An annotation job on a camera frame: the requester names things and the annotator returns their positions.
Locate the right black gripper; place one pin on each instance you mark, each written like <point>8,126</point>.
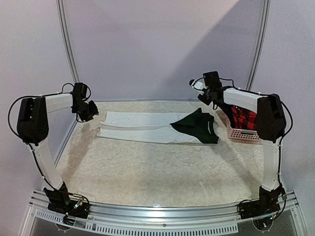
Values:
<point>204,97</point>

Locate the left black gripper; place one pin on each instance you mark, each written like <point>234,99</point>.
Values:
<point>90,116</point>

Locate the white green raglan t-shirt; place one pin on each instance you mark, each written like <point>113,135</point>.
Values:
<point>161,128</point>

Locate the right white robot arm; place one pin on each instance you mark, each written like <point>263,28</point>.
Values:
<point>270,119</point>

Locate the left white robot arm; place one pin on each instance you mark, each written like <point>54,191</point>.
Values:
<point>33,126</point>

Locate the pink plastic laundry basket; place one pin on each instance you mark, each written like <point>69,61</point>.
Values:
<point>239,135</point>

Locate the red black plaid garment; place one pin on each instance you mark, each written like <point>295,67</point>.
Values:
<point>243,118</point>

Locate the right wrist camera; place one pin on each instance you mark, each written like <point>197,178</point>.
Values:
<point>196,85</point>

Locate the right aluminium frame post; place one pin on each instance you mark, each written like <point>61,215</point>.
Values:
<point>259,43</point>

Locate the aluminium frame post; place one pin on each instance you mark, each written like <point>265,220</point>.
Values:
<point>66,40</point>
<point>259,43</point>

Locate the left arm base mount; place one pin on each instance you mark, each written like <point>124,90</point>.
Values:
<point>69,204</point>

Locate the left aluminium frame post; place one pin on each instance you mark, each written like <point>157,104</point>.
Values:
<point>66,40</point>

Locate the aluminium front rail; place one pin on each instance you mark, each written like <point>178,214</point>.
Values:
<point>114,220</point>

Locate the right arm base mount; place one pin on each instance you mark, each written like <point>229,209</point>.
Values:
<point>266,203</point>

